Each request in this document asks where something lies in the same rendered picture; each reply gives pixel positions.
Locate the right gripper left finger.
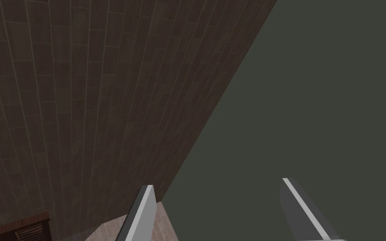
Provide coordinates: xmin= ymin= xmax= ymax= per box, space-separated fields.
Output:
xmin=115 ymin=184 xmax=157 ymax=241

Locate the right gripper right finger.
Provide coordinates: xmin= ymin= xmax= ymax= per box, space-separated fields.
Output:
xmin=280 ymin=177 xmax=342 ymax=241

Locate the brown wooden cabinet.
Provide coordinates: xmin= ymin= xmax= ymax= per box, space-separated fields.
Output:
xmin=0 ymin=210 xmax=52 ymax=241

